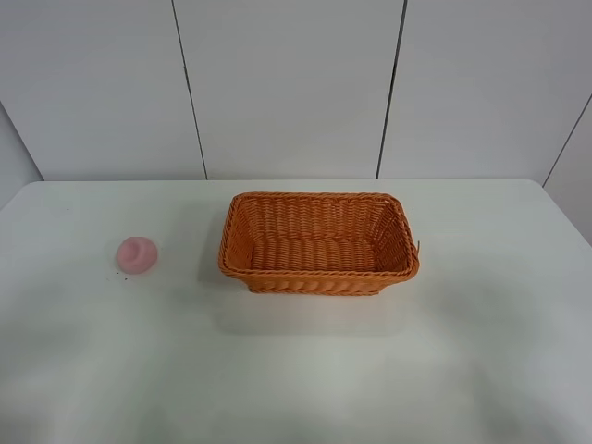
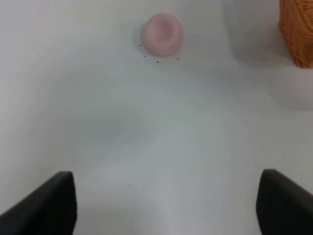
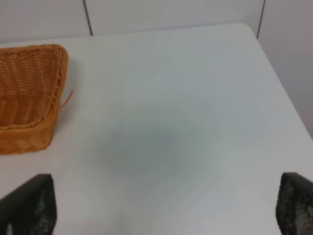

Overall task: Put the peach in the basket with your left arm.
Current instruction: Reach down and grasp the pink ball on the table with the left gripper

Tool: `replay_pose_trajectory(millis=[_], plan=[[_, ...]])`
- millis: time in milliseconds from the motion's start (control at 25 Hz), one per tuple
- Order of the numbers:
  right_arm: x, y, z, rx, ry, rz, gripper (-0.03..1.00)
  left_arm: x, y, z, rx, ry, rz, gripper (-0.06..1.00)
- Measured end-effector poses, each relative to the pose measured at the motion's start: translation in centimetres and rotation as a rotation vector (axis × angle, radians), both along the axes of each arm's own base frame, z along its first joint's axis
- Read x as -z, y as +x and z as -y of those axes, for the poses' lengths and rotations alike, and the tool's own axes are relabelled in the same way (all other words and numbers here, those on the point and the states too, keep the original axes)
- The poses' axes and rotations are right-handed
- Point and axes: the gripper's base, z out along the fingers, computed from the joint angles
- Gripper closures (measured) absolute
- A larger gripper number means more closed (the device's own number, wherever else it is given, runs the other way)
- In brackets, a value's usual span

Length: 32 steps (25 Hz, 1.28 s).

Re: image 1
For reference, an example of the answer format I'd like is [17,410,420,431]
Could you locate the pink peach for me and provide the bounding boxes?
[116,237,158,275]

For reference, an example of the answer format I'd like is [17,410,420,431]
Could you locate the orange woven basket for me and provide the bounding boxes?
[218,191,420,296]

